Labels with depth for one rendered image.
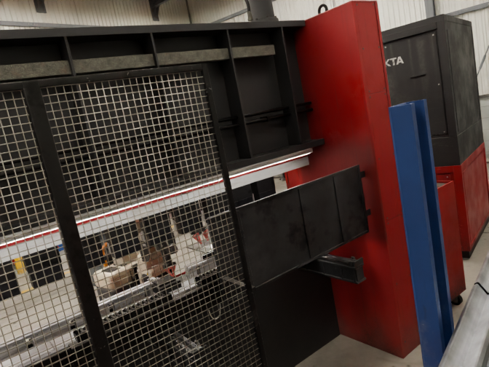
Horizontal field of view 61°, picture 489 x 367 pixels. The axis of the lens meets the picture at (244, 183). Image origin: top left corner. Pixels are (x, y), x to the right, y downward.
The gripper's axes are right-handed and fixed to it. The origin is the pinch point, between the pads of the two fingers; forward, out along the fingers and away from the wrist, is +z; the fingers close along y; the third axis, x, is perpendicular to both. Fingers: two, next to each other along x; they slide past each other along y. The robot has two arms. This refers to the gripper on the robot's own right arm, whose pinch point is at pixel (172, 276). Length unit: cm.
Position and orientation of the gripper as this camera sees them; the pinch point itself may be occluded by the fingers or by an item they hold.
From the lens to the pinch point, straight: 294.9
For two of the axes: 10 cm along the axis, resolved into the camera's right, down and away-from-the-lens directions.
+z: 3.2, 9.5, -0.6
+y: 5.0, -2.2, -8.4
